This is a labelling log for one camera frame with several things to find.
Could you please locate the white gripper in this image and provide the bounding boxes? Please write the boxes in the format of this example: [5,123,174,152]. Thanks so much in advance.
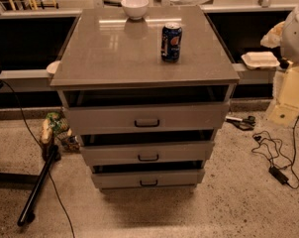
[267,64,299,126]

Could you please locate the grey drawer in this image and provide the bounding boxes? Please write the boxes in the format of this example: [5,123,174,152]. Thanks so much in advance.
[63,102,229,135]
[80,141,214,166]
[91,169,205,189]

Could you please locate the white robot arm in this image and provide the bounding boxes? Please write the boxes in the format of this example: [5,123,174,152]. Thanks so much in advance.
[266,4,299,126]

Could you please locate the grey top drawer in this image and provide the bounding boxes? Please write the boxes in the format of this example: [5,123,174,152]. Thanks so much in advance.
[63,102,229,135]

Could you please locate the grey bottom drawer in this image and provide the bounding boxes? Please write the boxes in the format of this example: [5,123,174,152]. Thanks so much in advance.
[91,169,205,189]

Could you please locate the grey drawer cabinet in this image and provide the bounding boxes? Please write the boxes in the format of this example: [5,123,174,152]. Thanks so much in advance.
[50,5,241,193]

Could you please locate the white foam takeout container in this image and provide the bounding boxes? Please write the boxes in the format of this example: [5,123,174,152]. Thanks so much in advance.
[242,52,280,69]

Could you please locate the black scissors on floor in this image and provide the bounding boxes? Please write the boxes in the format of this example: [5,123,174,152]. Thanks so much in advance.
[225,116,255,131]

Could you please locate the blue soda can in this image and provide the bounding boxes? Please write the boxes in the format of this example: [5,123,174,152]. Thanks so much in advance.
[160,22,182,62]

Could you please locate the white ceramic bowl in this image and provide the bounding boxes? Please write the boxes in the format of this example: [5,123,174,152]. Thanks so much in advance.
[121,0,150,20]

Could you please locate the green snack bag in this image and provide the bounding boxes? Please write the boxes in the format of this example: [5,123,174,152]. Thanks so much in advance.
[40,112,80,152]

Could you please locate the small white plate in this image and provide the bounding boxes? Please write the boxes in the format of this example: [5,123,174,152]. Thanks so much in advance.
[47,60,60,75]

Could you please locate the black metal stand leg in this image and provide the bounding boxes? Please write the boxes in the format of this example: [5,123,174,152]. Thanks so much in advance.
[0,145,59,227]

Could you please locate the black floor cable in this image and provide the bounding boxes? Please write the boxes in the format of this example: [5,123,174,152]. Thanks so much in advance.
[0,78,76,238]

